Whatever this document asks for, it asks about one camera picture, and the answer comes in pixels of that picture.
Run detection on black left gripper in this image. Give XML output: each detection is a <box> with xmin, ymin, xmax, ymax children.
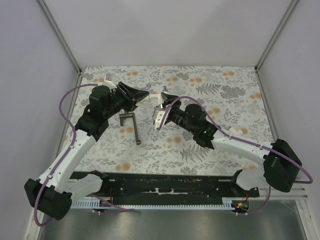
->
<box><xmin>104</xmin><ymin>81</ymin><xmax>150</xmax><ymax>119</ymax></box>

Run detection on white faucet with chrome knob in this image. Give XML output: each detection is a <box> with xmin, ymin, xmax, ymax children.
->
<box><xmin>147</xmin><ymin>86</ymin><xmax>168</xmax><ymax>105</ymax></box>

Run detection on white elbow pipe fitting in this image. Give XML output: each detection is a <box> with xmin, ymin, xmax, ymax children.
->
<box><xmin>229</xmin><ymin>127</ymin><xmax>243</xmax><ymax>136</ymax></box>

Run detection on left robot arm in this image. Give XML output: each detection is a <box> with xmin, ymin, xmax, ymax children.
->
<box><xmin>24</xmin><ymin>81</ymin><xmax>150</xmax><ymax>227</ymax></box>

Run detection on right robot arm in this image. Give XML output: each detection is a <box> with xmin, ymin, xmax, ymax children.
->
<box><xmin>155</xmin><ymin>92</ymin><xmax>302</xmax><ymax>197</ymax></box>

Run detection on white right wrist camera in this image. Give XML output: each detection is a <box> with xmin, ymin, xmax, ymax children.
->
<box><xmin>152</xmin><ymin>106</ymin><xmax>166</xmax><ymax>130</ymax></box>

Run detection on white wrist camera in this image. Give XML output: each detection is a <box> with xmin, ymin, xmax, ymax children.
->
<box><xmin>152</xmin><ymin>106</ymin><xmax>166</xmax><ymax>130</ymax></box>
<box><xmin>102</xmin><ymin>73</ymin><xmax>117</xmax><ymax>90</ymax></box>

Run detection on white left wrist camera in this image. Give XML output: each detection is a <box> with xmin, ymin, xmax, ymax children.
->
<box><xmin>102</xmin><ymin>73</ymin><xmax>117</xmax><ymax>90</ymax></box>

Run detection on aluminium frame post left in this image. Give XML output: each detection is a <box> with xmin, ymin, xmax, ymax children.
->
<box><xmin>36</xmin><ymin>0</ymin><xmax>82</xmax><ymax>75</ymax></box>

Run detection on aluminium frame post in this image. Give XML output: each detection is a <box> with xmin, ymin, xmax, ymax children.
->
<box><xmin>254</xmin><ymin>0</ymin><xmax>301</xmax><ymax>73</ymax></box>
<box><xmin>36</xmin><ymin>0</ymin><xmax>82</xmax><ymax>75</ymax></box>

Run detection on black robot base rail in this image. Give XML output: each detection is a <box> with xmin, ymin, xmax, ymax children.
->
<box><xmin>79</xmin><ymin>170</ymin><xmax>261</xmax><ymax>207</ymax></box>

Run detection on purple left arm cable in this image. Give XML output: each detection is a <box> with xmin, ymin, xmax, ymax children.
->
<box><xmin>33</xmin><ymin>84</ymin><xmax>137</xmax><ymax>227</ymax></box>

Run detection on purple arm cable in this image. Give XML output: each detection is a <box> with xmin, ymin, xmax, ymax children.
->
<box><xmin>156</xmin><ymin>96</ymin><xmax>314</xmax><ymax>216</ymax></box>
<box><xmin>33</xmin><ymin>84</ymin><xmax>137</xmax><ymax>227</ymax></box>

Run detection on white slotted cable duct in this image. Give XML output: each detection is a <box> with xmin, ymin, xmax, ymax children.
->
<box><xmin>71</xmin><ymin>198</ymin><xmax>235</xmax><ymax>210</ymax></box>

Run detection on aluminium frame post right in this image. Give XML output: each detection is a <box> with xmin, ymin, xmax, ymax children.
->
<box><xmin>254</xmin><ymin>0</ymin><xmax>301</xmax><ymax>73</ymax></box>

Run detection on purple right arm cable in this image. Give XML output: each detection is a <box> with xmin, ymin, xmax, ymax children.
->
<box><xmin>156</xmin><ymin>96</ymin><xmax>314</xmax><ymax>216</ymax></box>

